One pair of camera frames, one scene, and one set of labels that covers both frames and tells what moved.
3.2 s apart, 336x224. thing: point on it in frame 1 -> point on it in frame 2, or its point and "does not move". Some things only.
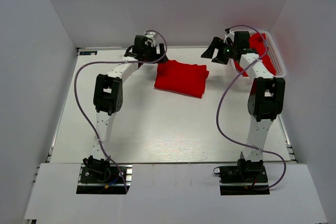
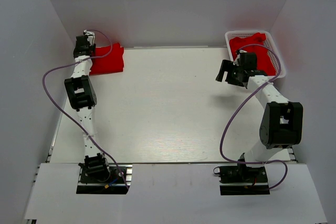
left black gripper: [156, 55] -> [93, 48]
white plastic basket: [275, 57] does not move
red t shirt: [181, 77] -> [111, 64]
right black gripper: [218, 43] -> [227, 65]
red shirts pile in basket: [258, 43] does not move
